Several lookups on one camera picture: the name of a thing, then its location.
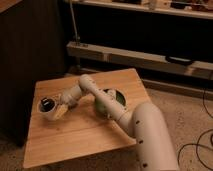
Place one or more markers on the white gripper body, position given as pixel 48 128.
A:
pixel 71 96

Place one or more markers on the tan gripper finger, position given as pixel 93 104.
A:
pixel 56 99
pixel 60 111

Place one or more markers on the white ceramic cup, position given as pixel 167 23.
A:
pixel 49 115

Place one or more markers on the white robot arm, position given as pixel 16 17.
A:
pixel 145 124

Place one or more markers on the black object in cup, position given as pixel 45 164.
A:
pixel 46 104

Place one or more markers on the wooden table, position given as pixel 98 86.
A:
pixel 80 132

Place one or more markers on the white bottle in bowl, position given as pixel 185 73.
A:
pixel 111 93

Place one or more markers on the green bowl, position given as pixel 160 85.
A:
pixel 101 110

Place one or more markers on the metal pole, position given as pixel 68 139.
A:
pixel 76 36

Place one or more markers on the upper wooden shelf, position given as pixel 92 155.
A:
pixel 143 8

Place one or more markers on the wooden shelf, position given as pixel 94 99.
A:
pixel 197 69
pixel 143 8

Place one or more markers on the lower wooden shelf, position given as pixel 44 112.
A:
pixel 197 69

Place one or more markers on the black handle on shelf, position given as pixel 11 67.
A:
pixel 179 61

